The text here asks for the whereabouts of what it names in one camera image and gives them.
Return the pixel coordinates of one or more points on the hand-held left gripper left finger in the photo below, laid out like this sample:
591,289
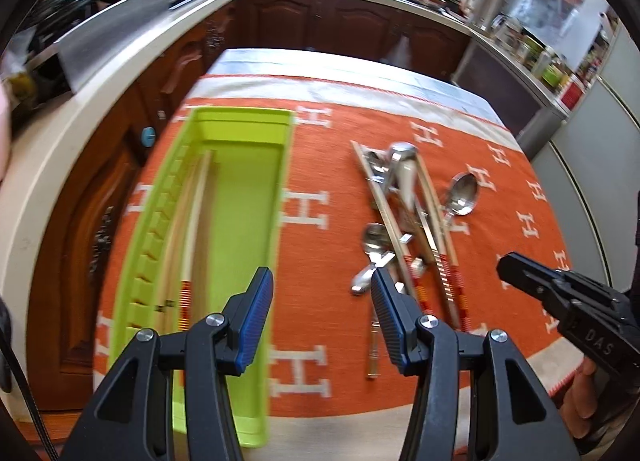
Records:
255,311

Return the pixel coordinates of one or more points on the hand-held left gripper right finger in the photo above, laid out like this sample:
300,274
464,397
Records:
390,311

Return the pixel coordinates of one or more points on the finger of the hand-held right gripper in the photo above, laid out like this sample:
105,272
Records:
522,273

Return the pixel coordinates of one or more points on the small steel spoon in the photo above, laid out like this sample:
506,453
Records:
375,163
360,281

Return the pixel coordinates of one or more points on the silver table knife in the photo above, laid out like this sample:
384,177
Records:
440,266

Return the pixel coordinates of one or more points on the steel fork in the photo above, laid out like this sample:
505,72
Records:
410,226

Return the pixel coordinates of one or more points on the large steel spoon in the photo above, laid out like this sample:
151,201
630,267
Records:
462,193

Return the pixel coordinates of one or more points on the green plastic utensil tray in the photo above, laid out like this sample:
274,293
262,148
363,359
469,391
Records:
240,201

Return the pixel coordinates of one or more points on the steel soup spoon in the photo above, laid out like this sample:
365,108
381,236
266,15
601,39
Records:
402,171

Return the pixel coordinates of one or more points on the person's right hand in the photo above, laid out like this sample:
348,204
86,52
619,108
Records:
582,396

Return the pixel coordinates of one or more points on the orange printed table blanket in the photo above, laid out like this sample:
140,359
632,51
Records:
330,261

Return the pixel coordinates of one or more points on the grey sliding door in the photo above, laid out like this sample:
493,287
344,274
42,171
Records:
590,151

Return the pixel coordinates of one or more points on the dark built-in appliance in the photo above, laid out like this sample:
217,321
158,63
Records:
500,91

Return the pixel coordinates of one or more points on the brown wooden kitchen cabinets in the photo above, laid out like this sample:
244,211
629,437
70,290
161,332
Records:
120,181

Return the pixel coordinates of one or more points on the blue round cabinet lock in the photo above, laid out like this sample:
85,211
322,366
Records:
148,137

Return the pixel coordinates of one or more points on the row of condiment jars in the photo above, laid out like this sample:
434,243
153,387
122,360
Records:
545,66

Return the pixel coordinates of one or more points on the beige kitchen countertop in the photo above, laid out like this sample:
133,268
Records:
125,61

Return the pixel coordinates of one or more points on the steel splash panel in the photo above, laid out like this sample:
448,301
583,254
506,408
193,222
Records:
110,36

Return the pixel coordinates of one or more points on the plastic bag of food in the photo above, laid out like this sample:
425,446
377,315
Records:
22,86

